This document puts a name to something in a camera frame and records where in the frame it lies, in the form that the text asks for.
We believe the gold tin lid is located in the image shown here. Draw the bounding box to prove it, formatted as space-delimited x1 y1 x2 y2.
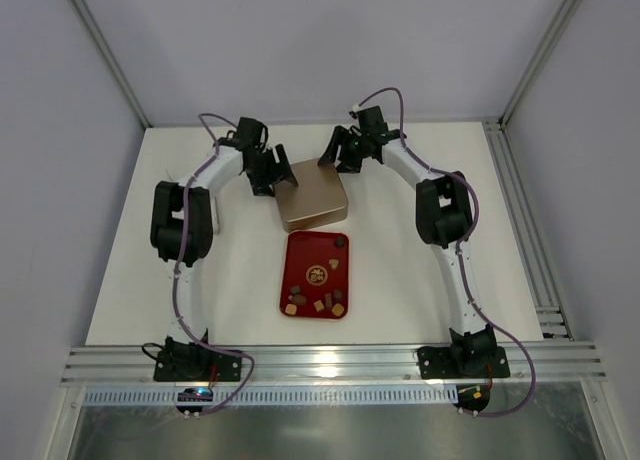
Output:
274 159 349 213

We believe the gold tin box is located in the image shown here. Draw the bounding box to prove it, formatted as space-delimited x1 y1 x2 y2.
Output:
280 205 348 233

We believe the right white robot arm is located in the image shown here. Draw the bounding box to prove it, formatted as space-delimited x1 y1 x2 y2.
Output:
318 106 509 379

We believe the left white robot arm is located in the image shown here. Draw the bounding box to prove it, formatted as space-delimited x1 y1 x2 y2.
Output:
150 117 297 382

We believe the red rectangular tray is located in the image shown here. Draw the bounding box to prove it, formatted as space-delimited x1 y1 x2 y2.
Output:
279 230 350 321

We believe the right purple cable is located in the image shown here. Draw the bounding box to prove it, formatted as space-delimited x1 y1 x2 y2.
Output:
349 87 538 420

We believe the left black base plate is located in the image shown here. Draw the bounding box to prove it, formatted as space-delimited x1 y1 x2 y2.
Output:
153 345 242 382

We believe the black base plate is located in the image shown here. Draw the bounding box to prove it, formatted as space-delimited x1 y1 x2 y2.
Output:
417 344 511 380
153 345 242 382

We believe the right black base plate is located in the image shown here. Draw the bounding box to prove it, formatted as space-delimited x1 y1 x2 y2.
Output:
417 344 511 380

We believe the slotted cable duct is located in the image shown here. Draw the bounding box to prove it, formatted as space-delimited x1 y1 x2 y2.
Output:
83 384 458 408

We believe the aluminium front rail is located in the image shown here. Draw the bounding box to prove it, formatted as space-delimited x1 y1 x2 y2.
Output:
61 341 606 385

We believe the aluminium rail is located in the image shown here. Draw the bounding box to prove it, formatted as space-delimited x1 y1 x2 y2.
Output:
483 120 573 341
61 341 606 385

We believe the aluminium right side rail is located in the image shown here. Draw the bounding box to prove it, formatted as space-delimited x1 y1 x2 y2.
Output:
483 120 573 341

